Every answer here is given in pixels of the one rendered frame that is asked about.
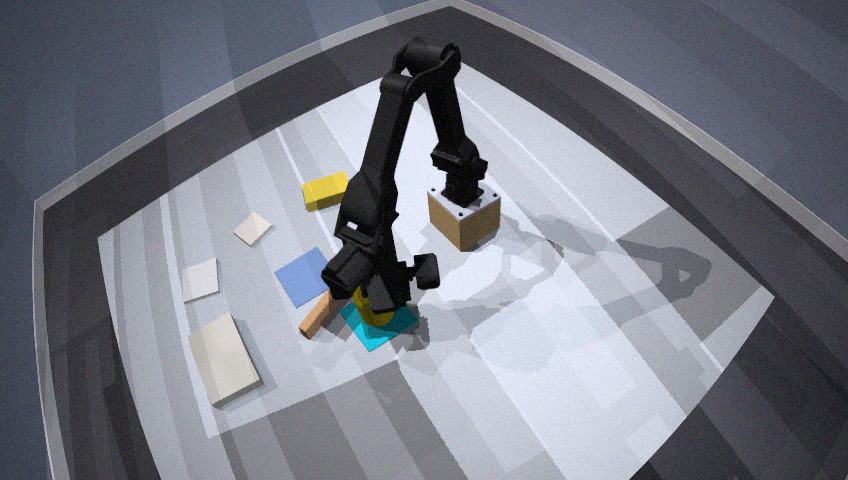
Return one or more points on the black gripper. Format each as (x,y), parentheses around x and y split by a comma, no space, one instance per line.
(425,270)

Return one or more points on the wooden plank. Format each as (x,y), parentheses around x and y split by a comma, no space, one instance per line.
(318,316)

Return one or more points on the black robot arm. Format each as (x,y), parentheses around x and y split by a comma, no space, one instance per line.
(371,195)

